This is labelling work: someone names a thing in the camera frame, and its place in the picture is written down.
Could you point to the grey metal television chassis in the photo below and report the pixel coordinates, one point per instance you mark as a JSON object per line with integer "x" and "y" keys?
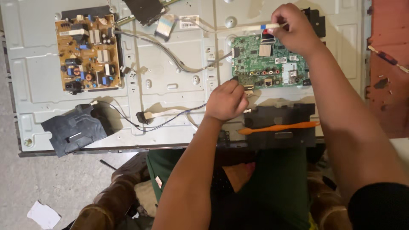
{"x": 166, "y": 83}

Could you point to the black plastic speaker box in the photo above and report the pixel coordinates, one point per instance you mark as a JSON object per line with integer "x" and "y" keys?
{"x": 281, "y": 113}
{"x": 76, "y": 127}

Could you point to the white paper scrap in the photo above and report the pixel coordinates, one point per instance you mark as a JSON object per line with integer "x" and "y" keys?
{"x": 43, "y": 215}

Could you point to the person's green garment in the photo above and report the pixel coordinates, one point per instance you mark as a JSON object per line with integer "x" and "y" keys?
{"x": 274, "y": 188}

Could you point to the thin black stick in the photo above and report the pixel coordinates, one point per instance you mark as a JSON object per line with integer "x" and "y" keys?
{"x": 108, "y": 164}

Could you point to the black small circuit board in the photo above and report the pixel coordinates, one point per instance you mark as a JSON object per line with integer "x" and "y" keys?
{"x": 145, "y": 9}

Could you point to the person's black sleeve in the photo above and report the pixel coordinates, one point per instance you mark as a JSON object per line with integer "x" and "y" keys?
{"x": 380, "y": 207}

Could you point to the orange plastic pry tool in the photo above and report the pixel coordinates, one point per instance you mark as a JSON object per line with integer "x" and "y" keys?
{"x": 274, "y": 127}

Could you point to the white stick with dark band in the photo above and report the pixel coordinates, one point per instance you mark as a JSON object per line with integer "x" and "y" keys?
{"x": 388, "y": 58}

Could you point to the person's right hand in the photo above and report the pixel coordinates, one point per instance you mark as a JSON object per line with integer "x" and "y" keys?
{"x": 297, "y": 30}

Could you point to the brown power supply board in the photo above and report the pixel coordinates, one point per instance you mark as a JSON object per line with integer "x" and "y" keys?
{"x": 88, "y": 52}

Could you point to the green main circuit board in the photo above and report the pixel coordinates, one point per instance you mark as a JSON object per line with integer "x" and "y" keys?
{"x": 258, "y": 62}

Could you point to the brown wooden stool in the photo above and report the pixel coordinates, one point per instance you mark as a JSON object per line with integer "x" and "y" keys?
{"x": 108, "y": 198}

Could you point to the red worn wooden board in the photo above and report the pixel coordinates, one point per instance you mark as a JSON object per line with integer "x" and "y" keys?
{"x": 388, "y": 89}

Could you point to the white label sticker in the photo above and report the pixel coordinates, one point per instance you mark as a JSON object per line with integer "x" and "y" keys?
{"x": 189, "y": 21}

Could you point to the person's left hand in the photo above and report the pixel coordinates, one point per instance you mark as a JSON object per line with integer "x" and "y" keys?
{"x": 225, "y": 102}

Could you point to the black plastic bracket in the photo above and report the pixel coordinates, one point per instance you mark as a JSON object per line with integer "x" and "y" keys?
{"x": 316, "y": 22}

